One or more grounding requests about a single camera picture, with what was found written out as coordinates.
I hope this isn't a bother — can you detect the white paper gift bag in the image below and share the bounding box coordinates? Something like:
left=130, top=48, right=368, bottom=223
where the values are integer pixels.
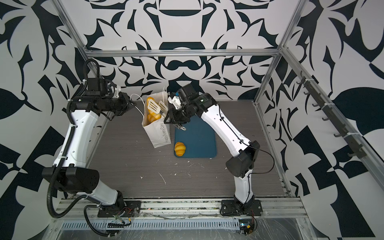
left=131, top=88, right=172, bottom=148

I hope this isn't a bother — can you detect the fake croissant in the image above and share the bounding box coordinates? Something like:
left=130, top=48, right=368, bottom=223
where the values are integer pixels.
left=174, top=142, right=186, bottom=157
left=147, top=100, right=162, bottom=123

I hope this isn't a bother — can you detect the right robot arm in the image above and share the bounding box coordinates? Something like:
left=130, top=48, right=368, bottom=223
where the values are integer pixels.
left=145, top=89, right=260, bottom=207

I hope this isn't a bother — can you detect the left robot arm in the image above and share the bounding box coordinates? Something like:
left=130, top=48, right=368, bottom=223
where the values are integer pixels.
left=42, top=93, right=136, bottom=218

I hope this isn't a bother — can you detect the teal plastic tray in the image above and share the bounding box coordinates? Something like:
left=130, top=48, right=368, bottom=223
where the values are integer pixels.
left=174, top=116, right=217, bottom=158

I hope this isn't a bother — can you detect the small electronics board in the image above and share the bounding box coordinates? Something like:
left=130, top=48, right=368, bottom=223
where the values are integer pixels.
left=239, top=219, right=258, bottom=236

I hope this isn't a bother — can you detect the black hook rack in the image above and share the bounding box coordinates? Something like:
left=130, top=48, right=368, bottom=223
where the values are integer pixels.
left=298, top=76, right=367, bottom=159

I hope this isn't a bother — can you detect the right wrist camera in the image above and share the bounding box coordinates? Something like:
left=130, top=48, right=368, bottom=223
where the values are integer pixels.
left=168, top=93, right=182, bottom=110

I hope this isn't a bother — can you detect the black corrugated cable conduit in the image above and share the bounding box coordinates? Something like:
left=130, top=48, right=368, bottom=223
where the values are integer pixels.
left=46, top=58, right=102, bottom=219

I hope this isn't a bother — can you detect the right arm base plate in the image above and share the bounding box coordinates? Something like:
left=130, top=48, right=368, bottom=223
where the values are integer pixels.
left=220, top=199, right=263, bottom=217

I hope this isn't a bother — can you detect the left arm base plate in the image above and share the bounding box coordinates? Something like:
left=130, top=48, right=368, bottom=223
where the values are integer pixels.
left=98, top=201, right=142, bottom=218

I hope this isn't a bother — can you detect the aluminium front rail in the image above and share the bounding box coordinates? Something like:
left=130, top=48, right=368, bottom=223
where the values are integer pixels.
left=50, top=196, right=310, bottom=220

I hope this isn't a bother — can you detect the aluminium cage frame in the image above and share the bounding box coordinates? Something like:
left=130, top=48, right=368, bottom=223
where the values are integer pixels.
left=52, top=1, right=384, bottom=187

